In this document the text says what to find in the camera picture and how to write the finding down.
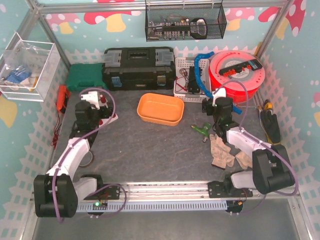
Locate brown tape roll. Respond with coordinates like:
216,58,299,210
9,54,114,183
79,151,94,168

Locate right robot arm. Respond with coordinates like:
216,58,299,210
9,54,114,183
202,97,299,195

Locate black wire mesh basket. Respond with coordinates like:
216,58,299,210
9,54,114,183
145,2,227,42

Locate red test lead wire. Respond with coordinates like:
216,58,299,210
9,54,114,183
175,77,189,94

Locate orange plastic bin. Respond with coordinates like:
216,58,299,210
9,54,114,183
137,93,185,127

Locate blue corrugated hose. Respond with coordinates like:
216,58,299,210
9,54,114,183
193,51,243,115

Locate blue white glove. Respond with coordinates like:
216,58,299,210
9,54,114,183
5,65,32,84

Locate aluminium front rail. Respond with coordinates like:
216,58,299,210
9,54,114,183
74,178,300,201

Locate orange multimeter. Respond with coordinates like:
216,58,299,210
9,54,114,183
56,85,71,114

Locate clear acrylic box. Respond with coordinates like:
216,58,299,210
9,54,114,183
0,32,61,102

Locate green handled tool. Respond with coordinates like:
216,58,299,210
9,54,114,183
191,122,211,143

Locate green tool case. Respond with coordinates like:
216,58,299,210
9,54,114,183
65,63,108,92

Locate black terminal strip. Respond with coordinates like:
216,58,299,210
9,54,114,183
218,59,263,77

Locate white perforated basket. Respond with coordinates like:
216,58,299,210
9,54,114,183
173,57,211,103

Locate black yellow work glove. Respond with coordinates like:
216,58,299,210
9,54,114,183
260,110,281,145

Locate black metal bracket plate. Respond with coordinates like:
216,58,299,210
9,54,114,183
187,66,201,94

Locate beige work glove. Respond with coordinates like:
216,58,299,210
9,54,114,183
209,134,253,170

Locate black toolbox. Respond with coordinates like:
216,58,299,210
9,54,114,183
101,46,177,91

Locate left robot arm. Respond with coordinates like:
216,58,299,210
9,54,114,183
33,100,116,220

